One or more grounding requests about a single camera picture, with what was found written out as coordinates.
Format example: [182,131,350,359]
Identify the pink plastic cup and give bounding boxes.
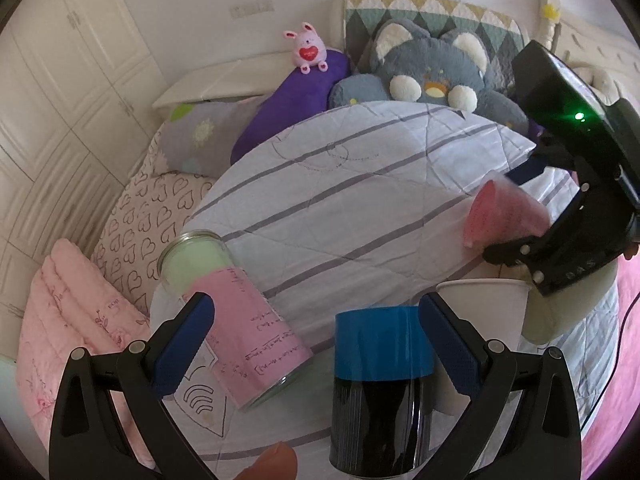
[463,171,551,249]

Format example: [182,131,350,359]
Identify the white paper cup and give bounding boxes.
[434,278,530,416]

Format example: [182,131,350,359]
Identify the pale green frosted cup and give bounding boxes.
[522,260,617,344]

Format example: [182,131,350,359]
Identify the left hand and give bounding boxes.
[235,442,297,480]

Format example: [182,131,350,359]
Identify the pink bed blanket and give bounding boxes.
[582,257,639,479]

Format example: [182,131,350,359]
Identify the white plush toy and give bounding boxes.
[570,63,622,105]

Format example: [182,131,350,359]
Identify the cream wooden headboard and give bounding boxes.
[535,0,623,66]

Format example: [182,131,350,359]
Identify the folded pink blanket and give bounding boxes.
[16,238,150,446]

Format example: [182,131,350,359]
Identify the black blue can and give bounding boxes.
[330,306,435,479]

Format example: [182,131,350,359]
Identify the grey cat plush pillow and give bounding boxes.
[329,18,529,134]

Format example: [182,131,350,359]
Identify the pink green labelled jar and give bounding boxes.
[157,230,312,408]

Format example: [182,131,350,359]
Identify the diamond pattern quilted cushion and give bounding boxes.
[343,0,529,91]

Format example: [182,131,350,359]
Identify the heart pattern bed sheet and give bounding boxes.
[91,133,215,315]

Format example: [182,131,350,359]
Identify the purple pillow left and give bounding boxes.
[230,50,350,165]

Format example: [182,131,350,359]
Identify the pink bunny toy left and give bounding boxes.
[283,22,329,75]

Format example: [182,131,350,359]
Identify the cream bedside table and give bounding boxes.
[152,52,294,110]

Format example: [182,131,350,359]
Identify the grey floral pillow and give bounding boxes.
[152,94,269,179]

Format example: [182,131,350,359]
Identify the cream wardrobe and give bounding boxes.
[0,0,170,306]

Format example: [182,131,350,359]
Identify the wall switch plate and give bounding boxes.
[229,0,274,20]

